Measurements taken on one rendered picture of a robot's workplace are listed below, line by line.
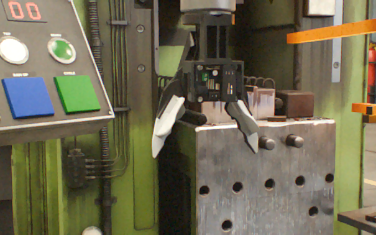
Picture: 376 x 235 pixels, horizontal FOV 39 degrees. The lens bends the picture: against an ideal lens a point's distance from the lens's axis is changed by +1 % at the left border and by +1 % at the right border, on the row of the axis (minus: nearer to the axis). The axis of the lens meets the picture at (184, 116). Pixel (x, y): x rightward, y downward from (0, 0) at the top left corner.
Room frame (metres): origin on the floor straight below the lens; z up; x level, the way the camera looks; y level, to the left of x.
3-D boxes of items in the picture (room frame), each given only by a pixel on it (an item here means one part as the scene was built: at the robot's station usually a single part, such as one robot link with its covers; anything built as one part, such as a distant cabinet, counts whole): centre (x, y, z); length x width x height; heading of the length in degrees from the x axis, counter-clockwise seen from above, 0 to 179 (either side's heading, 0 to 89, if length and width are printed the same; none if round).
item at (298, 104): (1.40, -0.28, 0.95); 0.12 x 0.08 x 0.06; 20
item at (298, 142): (1.24, -0.27, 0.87); 0.04 x 0.03 x 0.03; 20
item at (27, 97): (0.92, 0.27, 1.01); 0.07 x 0.05 x 0.07; 135
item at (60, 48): (1.02, 0.24, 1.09); 0.05 x 0.03 x 0.04; 110
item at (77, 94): (0.99, 0.20, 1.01); 0.07 x 0.05 x 0.07; 135
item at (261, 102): (1.48, -0.06, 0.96); 0.42 x 0.20 x 0.09; 20
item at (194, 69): (0.72, -0.03, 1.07); 0.09 x 0.08 x 0.12; 12
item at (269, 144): (1.22, -0.19, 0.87); 0.04 x 0.03 x 0.03; 20
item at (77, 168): (1.27, 0.26, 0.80); 0.06 x 0.03 x 0.14; 110
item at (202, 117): (1.38, 0.03, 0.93); 0.40 x 0.03 x 0.03; 20
